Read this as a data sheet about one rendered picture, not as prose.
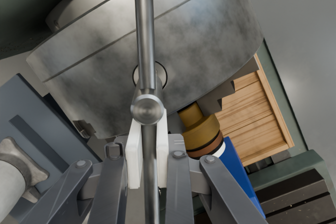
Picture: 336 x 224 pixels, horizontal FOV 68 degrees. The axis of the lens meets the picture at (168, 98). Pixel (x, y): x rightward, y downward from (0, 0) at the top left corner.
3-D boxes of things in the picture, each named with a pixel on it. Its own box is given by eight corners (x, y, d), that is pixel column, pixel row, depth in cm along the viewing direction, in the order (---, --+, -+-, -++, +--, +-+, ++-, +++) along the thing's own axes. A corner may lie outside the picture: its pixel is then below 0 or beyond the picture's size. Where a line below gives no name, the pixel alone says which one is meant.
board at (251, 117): (118, 105, 65) (115, 111, 62) (246, 39, 59) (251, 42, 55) (172, 187, 74) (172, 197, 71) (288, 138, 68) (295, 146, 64)
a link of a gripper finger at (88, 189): (124, 199, 14) (71, 201, 14) (133, 152, 19) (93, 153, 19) (122, 176, 14) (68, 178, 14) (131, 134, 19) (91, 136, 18)
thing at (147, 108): (140, 61, 27) (129, 95, 16) (160, 60, 27) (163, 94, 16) (141, 80, 27) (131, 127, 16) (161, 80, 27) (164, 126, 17)
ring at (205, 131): (155, 128, 38) (182, 172, 41) (210, 102, 37) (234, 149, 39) (158, 105, 47) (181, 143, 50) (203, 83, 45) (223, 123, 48)
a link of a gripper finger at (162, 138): (156, 148, 15) (168, 147, 15) (157, 107, 22) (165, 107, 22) (157, 189, 16) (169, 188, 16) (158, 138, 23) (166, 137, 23)
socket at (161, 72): (134, 56, 26) (131, 60, 24) (165, 55, 26) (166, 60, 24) (136, 86, 27) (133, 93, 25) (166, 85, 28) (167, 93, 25)
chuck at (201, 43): (82, 59, 55) (-11, 113, 25) (211, -15, 51) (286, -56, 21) (104, 93, 57) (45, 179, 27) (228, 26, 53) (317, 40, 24)
